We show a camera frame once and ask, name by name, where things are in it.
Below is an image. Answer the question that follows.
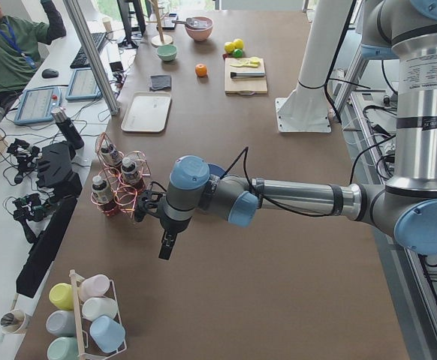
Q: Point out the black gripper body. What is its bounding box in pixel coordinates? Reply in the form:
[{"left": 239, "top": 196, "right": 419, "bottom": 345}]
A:
[{"left": 160, "top": 217, "right": 183, "bottom": 245}]

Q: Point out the blue plate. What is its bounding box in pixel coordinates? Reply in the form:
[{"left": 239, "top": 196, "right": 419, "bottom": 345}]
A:
[{"left": 208, "top": 163, "right": 225, "bottom": 179}]

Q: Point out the orange fruit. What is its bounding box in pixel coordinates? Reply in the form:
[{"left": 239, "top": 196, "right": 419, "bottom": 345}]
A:
[{"left": 194, "top": 63, "right": 208, "bottom": 78}]

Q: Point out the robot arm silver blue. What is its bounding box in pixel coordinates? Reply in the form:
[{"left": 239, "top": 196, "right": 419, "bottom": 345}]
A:
[{"left": 158, "top": 1, "right": 437, "bottom": 259}]

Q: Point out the dark drink bottle lower right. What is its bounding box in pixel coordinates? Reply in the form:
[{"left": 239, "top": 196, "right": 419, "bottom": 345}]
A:
[{"left": 121, "top": 157, "right": 143, "bottom": 190}]

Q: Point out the dark drink bottle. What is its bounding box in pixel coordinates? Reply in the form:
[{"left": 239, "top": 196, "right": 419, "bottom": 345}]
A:
[
  {"left": 121, "top": 157, "right": 143, "bottom": 190},
  {"left": 92, "top": 175, "right": 119, "bottom": 216},
  {"left": 100, "top": 143, "right": 122, "bottom": 167}
]

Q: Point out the dark drink bottle lower left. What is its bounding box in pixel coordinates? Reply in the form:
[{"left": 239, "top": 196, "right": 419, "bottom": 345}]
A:
[{"left": 92, "top": 175, "right": 119, "bottom": 216}]

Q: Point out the pink cup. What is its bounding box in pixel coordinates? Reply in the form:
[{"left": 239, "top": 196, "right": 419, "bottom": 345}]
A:
[{"left": 78, "top": 274, "right": 110, "bottom": 302}]

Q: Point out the dark drink bottle top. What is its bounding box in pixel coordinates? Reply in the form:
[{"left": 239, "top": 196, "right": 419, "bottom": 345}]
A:
[{"left": 100, "top": 143, "right": 122, "bottom": 167}]

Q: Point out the white cup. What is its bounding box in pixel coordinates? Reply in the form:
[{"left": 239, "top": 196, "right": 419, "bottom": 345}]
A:
[{"left": 82, "top": 297, "right": 118, "bottom": 321}]

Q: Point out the blue cup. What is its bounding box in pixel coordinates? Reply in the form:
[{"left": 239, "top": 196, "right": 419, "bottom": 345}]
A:
[{"left": 89, "top": 315, "right": 125, "bottom": 353}]

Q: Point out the yellow cup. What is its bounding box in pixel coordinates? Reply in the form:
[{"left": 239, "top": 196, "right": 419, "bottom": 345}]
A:
[{"left": 49, "top": 283, "right": 74, "bottom": 311}]

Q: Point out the cream rectangular tray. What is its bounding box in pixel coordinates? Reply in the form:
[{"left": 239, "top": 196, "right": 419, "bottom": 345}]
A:
[{"left": 121, "top": 91, "right": 171, "bottom": 134}]

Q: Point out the grey cup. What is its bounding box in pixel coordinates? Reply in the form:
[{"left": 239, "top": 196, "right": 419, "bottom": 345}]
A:
[{"left": 46, "top": 310, "right": 76, "bottom": 337}]

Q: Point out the mint green cup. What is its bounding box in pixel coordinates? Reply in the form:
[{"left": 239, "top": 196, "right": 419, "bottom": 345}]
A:
[{"left": 47, "top": 337, "right": 79, "bottom": 360}]

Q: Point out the grey folded cloth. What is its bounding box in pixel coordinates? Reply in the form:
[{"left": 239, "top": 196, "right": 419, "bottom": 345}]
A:
[{"left": 149, "top": 75, "right": 172, "bottom": 92}]

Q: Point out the black thermos bottle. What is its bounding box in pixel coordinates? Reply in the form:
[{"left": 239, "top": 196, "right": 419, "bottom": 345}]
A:
[{"left": 51, "top": 106, "right": 84, "bottom": 150}]

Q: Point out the wooden cutting board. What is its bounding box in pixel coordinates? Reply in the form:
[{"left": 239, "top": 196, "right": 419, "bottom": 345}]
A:
[{"left": 225, "top": 56, "right": 268, "bottom": 95}]

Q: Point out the blue teach pendant right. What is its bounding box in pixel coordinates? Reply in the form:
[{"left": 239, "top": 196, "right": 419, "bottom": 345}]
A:
[{"left": 65, "top": 67, "right": 101, "bottom": 102}]

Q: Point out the blue teach pendant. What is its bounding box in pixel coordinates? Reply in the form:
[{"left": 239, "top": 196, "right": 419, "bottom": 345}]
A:
[
  {"left": 14, "top": 86, "right": 62, "bottom": 125},
  {"left": 65, "top": 67, "right": 101, "bottom": 102}
]

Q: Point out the steel cylinder black tip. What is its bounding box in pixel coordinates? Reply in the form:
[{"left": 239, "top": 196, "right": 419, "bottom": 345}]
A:
[{"left": 230, "top": 71, "right": 266, "bottom": 80}]

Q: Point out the paper cup with pens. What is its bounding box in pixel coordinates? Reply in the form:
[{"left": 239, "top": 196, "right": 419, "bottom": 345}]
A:
[{"left": 0, "top": 309, "right": 30, "bottom": 335}]

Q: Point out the green bowl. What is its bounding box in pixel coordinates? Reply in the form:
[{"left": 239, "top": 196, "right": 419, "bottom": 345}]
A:
[{"left": 156, "top": 44, "right": 177, "bottom": 62}]

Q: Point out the lemon slice lower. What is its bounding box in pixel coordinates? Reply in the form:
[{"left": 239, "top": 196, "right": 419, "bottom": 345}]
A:
[{"left": 237, "top": 58, "right": 249, "bottom": 67}]

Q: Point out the blue teach pendant left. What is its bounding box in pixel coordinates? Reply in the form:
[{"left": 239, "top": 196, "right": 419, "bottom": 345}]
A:
[{"left": 14, "top": 86, "right": 62, "bottom": 125}]

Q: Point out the yellow plastic knife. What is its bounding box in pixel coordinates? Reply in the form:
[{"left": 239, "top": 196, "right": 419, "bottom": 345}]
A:
[{"left": 230, "top": 59, "right": 260, "bottom": 68}]

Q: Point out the green lime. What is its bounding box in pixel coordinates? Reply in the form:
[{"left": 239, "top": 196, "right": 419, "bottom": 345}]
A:
[{"left": 232, "top": 49, "right": 243, "bottom": 59}]

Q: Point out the wooden stand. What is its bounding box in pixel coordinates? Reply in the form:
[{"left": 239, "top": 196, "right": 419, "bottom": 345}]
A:
[{"left": 148, "top": 0, "right": 173, "bottom": 48}]

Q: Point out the yellow lemon upper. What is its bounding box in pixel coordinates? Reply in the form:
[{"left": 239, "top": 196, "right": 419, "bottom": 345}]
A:
[{"left": 224, "top": 42, "right": 235, "bottom": 54}]

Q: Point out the yellow lemon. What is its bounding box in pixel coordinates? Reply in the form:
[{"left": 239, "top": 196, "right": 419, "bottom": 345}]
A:
[
  {"left": 224, "top": 42, "right": 235, "bottom": 54},
  {"left": 233, "top": 38, "right": 244, "bottom": 49}
]

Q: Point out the black keyboard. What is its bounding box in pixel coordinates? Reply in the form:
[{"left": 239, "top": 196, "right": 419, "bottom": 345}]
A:
[{"left": 69, "top": 31, "right": 108, "bottom": 69}]

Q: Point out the yellow lemon lower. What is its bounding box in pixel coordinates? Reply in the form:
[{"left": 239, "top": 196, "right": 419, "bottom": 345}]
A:
[{"left": 233, "top": 38, "right": 244, "bottom": 49}]

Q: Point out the black computer mouse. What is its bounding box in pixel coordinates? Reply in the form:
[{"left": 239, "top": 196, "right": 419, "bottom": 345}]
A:
[{"left": 41, "top": 68, "right": 59, "bottom": 79}]

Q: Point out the pink bowl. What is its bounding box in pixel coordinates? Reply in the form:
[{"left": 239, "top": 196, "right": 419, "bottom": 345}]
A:
[{"left": 185, "top": 16, "right": 213, "bottom": 41}]

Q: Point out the copper wire bottle rack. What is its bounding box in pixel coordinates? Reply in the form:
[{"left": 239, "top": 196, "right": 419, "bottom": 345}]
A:
[{"left": 90, "top": 133, "right": 152, "bottom": 218}]

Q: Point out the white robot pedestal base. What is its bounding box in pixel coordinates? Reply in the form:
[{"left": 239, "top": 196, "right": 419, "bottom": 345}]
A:
[{"left": 276, "top": 0, "right": 356, "bottom": 133}]

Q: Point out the aluminium frame post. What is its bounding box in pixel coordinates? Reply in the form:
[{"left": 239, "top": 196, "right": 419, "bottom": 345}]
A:
[{"left": 63, "top": 0, "right": 119, "bottom": 116}]

